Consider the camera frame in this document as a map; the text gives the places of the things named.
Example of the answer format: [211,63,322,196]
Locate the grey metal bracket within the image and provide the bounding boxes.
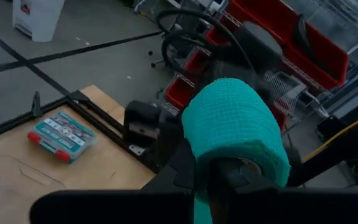
[128,144,146,157]

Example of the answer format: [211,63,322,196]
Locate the black aluminium frame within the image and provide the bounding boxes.
[0,89,159,174]

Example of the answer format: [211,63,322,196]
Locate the black frame clip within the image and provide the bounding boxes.
[31,90,44,118]

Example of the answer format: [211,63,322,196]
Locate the green white first aid kit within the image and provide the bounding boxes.
[27,111,98,165]

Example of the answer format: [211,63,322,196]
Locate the teal elastic bandage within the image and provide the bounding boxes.
[181,77,291,224]

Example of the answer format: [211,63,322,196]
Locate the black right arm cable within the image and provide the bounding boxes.
[155,9,256,77]

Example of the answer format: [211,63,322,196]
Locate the white floor appliance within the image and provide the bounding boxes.
[12,0,66,44]

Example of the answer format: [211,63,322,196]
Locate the yellow cable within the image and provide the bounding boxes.
[302,108,358,162]

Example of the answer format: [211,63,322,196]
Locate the red storage bins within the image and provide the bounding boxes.
[165,0,351,133]

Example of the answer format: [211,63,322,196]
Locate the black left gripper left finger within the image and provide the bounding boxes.
[141,137,199,192]

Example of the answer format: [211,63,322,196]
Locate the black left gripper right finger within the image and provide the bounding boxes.
[207,157,280,193]

